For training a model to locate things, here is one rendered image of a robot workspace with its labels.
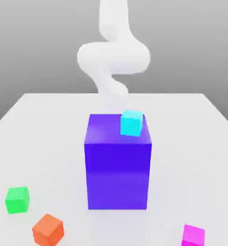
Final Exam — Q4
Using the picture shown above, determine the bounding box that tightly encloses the small cyan cube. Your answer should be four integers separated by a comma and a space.
120, 110, 144, 137

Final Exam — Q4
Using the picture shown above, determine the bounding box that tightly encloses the small green cube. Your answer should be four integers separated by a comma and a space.
5, 186, 30, 214

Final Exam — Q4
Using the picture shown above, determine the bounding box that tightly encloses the small orange cube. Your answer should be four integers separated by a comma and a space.
31, 213, 65, 246

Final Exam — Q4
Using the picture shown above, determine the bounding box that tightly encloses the small magenta cube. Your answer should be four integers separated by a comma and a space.
181, 224, 206, 246

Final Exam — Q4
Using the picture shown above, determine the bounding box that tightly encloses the large purple box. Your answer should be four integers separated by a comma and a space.
84, 113, 152, 210

